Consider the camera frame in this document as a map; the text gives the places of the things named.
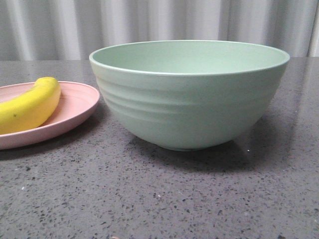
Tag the white curtain backdrop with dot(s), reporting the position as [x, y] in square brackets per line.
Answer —
[72, 29]

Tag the green ribbed bowl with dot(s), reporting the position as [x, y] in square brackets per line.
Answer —
[188, 94]

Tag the yellow banana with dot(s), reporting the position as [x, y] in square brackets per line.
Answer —
[32, 108]

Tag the pink plate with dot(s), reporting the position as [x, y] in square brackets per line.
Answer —
[77, 103]

